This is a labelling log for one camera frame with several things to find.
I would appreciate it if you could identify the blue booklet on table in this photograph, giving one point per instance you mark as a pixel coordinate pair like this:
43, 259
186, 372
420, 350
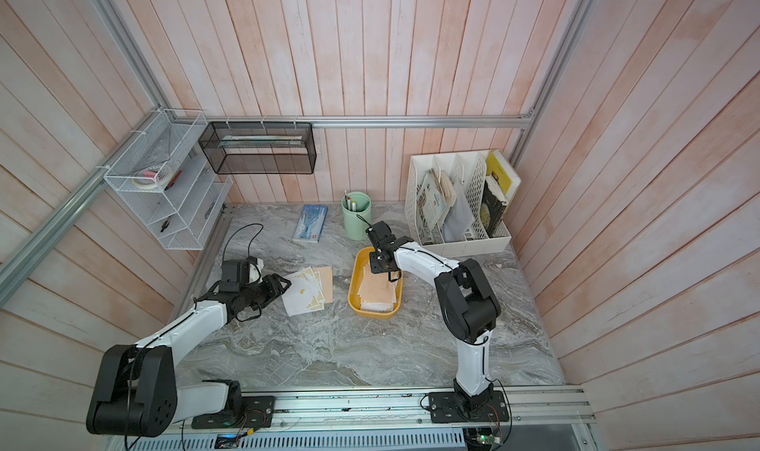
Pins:
311, 223

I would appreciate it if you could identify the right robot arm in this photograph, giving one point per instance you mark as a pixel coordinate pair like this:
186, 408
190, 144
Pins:
469, 306

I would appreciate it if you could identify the white mesh wall shelf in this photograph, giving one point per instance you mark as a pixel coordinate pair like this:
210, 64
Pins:
168, 183

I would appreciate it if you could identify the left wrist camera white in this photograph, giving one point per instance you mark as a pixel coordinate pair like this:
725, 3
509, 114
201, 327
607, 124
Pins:
250, 270

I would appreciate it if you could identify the black mesh wall basket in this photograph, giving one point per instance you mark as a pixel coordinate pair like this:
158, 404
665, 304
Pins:
260, 148

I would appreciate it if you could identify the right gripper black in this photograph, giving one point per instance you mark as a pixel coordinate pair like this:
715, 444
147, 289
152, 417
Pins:
373, 261

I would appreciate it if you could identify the tape roll on shelf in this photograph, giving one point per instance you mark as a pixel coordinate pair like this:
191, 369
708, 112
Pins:
152, 178

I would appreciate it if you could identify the illustrated magazine in organizer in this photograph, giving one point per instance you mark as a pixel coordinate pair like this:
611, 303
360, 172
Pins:
435, 197

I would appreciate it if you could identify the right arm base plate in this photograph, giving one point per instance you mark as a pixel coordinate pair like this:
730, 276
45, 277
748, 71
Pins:
453, 407

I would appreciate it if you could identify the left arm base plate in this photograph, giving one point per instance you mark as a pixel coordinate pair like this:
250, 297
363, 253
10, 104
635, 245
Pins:
254, 412

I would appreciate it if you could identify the yellow plastic storage box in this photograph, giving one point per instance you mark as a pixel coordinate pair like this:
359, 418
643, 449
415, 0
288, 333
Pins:
361, 260

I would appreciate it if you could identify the white paper yellow pattern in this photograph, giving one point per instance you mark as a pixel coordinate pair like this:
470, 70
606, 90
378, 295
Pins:
289, 297

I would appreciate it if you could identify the pink lined paper sheet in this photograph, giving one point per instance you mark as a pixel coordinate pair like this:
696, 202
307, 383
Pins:
326, 277

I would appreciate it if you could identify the yellow book in organizer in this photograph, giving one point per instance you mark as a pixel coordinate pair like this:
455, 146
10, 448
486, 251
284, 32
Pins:
500, 169

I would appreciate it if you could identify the green pen holder cup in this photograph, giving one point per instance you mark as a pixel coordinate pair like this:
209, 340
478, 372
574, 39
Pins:
357, 214

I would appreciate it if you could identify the stack of stationery paper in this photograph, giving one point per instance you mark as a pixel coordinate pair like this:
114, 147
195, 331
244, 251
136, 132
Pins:
376, 293

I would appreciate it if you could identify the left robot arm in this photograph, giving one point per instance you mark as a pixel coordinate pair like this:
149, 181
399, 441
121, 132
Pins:
136, 393

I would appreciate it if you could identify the white plastic file organizer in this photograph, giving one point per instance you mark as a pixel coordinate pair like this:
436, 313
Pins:
468, 170

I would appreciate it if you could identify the grey folder in organizer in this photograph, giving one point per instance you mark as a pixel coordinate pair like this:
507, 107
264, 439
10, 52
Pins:
459, 217

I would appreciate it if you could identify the dark book in organizer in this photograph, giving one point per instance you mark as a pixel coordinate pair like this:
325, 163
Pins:
493, 205

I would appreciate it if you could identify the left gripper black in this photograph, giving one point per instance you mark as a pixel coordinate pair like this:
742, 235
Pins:
274, 287

